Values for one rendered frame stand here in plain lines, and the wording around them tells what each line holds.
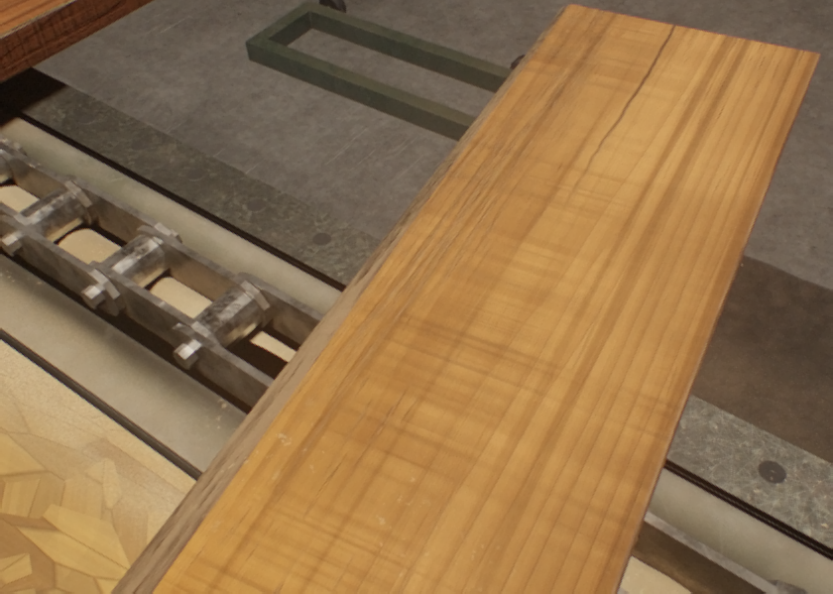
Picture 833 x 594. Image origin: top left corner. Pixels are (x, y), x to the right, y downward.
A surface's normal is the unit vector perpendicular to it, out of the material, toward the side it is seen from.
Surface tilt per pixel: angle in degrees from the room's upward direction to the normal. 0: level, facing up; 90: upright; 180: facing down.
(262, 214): 0
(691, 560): 90
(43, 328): 0
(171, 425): 0
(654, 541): 90
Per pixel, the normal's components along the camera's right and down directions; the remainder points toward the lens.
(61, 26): 0.82, 0.39
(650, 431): -0.04, -0.69
